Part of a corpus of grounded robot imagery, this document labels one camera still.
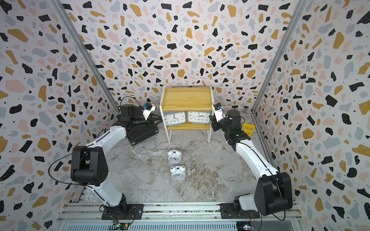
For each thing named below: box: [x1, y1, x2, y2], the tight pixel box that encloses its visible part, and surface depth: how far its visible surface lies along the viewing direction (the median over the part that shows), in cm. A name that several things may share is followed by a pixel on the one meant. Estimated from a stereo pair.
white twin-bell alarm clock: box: [167, 148, 183, 164], surface depth 89 cm
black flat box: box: [111, 119, 159, 146], surface depth 80 cm
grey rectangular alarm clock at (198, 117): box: [186, 111, 212, 125], surface depth 91 cm
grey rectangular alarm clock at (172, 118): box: [163, 111, 186, 128], surface depth 90 cm
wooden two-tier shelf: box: [159, 84, 215, 144], surface depth 83 cm
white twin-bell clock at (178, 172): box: [170, 165, 186, 180], surface depth 82 cm
